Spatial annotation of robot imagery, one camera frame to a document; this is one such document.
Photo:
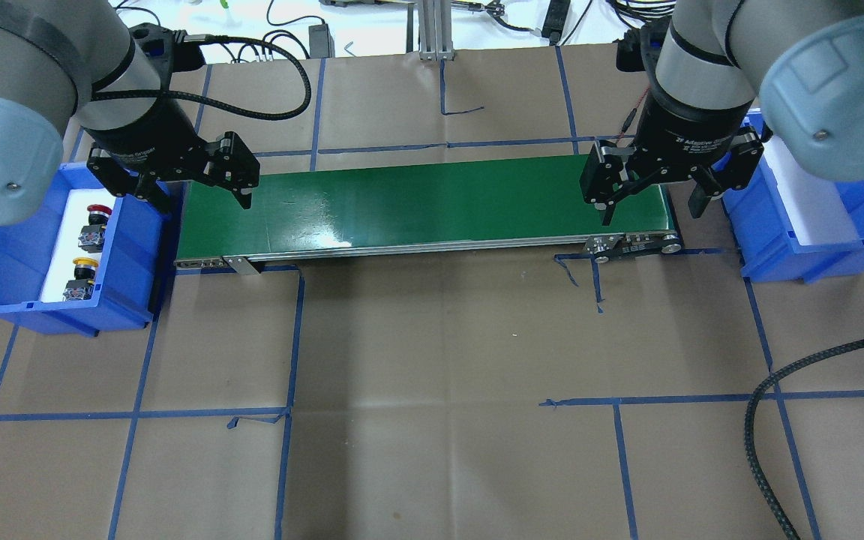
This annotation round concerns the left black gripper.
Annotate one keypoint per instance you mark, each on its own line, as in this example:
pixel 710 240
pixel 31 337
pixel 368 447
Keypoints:
pixel 148 130

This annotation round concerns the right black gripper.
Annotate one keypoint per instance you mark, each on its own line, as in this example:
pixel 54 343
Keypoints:
pixel 685 125

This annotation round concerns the yellow push button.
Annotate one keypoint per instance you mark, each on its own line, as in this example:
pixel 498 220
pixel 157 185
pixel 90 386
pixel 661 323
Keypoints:
pixel 81 287

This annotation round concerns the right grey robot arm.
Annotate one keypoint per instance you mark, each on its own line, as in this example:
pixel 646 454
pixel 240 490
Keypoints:
pixel 707 63

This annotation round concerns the red push button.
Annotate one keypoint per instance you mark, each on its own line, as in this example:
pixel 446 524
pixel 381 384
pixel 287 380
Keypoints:
pixel 92 236

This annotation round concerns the blue empty bin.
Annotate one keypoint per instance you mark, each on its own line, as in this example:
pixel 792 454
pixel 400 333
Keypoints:
pixel 768 245

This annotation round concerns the green conveyor belt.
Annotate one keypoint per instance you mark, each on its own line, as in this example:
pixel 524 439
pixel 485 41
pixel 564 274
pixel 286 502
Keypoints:
pixel 401 210

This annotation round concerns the white foam pad left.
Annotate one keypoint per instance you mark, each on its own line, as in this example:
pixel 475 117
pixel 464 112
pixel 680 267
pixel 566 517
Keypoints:
pixel 74 217

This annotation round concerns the black power strip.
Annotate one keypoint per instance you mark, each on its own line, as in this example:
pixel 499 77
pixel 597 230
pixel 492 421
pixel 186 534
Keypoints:
pixel 554 19

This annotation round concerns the black power adapter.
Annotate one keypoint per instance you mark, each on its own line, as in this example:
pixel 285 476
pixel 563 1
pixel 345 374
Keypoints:
pixel 320 41

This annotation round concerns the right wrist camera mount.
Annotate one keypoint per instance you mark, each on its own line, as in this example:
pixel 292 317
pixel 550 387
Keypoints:
pixel 639 48

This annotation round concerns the aluminium frame post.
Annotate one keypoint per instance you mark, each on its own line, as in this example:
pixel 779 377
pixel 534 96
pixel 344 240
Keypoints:
pixel 435 30

